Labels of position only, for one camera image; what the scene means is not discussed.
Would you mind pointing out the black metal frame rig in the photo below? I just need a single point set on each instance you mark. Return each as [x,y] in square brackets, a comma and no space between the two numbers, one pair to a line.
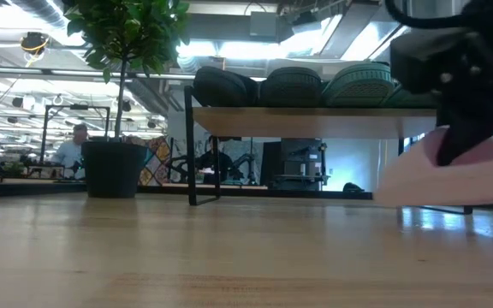
[75,107]

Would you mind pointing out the teal slide sandal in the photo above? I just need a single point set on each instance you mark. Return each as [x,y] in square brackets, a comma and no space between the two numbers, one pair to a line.
[409,99]
[358,85]

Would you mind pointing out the grey ceiling duct box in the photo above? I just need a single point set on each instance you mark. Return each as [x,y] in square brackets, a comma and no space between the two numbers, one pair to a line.
[263,23]

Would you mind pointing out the potted green tree black pot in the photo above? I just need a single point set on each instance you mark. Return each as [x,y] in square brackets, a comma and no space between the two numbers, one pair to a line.
[114,167]

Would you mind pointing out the black background robot arm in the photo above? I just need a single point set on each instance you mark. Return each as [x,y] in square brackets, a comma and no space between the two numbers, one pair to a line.
[243,167]
[176,167]

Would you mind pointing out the pink slide sandal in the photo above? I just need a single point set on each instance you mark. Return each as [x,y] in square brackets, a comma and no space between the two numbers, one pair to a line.
[422,184]

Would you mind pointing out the round black yellow ceiling fixture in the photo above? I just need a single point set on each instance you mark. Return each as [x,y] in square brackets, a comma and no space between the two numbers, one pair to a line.
[34,43]

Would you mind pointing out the dark navy slide sandal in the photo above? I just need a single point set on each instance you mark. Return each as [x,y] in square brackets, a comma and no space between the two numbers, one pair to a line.
[291,87]
[221,87]

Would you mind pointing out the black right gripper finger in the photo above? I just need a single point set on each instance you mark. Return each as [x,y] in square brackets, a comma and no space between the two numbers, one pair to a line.
[456,145]

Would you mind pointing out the wooden shelf black metal frame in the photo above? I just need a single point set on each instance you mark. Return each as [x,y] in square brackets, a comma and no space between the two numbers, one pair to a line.
[306,123]

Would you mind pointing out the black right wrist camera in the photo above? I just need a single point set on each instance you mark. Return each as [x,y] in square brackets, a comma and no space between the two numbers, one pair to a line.
[422,60]

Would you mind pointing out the person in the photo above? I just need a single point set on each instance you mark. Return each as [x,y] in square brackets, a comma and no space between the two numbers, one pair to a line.
[71,154]
[212,162]

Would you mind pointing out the black equipment cabinet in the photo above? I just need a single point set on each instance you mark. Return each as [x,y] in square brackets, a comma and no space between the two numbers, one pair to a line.
[298,164]

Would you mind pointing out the colourful patchwork panel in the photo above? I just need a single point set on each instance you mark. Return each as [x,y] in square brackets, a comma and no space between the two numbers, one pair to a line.
[156,162]

